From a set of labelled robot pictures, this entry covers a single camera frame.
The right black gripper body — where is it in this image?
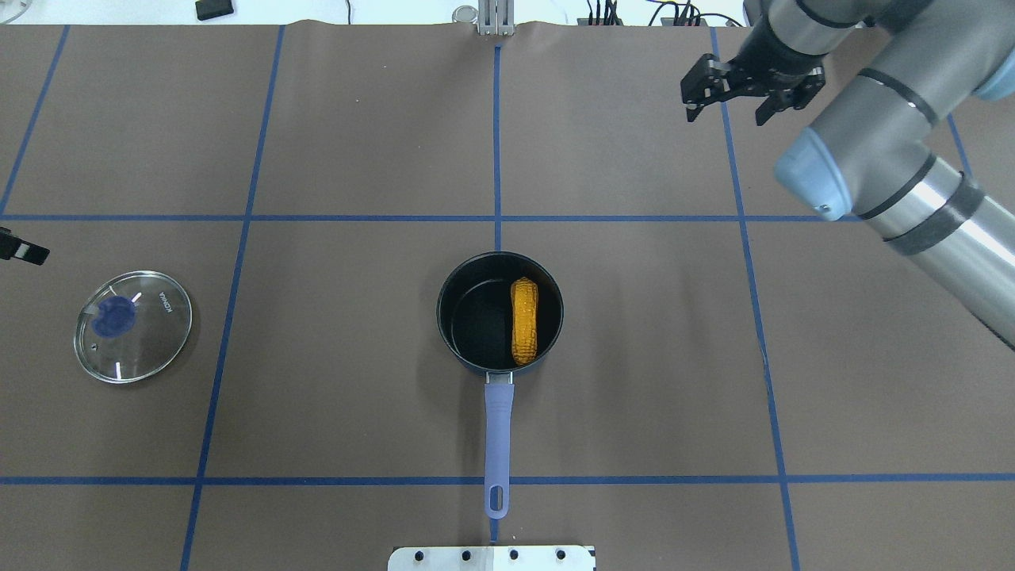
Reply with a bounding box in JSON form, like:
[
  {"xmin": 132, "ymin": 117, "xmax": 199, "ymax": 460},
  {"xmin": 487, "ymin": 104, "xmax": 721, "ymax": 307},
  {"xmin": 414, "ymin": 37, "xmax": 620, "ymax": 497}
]
[{"xmin": 730, "ymin": 21, "xmax": 827, "ymax": 100}]

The white camera stand pillar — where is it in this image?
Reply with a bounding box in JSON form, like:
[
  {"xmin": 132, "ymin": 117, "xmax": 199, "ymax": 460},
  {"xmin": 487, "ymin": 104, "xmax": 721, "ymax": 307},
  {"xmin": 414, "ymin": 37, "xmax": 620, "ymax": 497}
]
[{"xmin": 387, "ymin": 545, "xmax": 597, "ymax": 570}]

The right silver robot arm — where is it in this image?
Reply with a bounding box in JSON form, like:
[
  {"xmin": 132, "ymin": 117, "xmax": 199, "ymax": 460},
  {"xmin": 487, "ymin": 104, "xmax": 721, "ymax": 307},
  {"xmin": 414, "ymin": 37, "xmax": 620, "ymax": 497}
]
[{"xmin": 680, "ymin": 1, "xmax": 1014, "ymax": 346}]

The glass pot lid blue knob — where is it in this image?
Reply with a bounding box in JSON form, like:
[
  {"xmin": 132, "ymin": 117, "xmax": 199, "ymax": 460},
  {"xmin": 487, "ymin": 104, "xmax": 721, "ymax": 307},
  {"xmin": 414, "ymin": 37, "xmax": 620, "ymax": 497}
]
[{"xmin": 73, "ymin": 270, "xmax": 193, "ymax": 384}]

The yellow corn cob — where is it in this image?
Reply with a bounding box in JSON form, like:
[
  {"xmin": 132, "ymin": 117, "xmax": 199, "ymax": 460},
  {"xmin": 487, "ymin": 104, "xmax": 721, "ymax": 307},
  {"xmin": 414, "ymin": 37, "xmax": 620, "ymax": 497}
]
[{"xmin": 510, "ymin": 278, "xmax": 539, "ymax": 366}]

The dark blue saucepan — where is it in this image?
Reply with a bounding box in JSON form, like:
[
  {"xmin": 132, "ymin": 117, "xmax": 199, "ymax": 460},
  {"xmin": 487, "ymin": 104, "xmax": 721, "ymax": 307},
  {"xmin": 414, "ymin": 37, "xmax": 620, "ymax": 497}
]
[{"xmin": 435, "ymin": 251, "xmax": 565, "ymax": 521}]

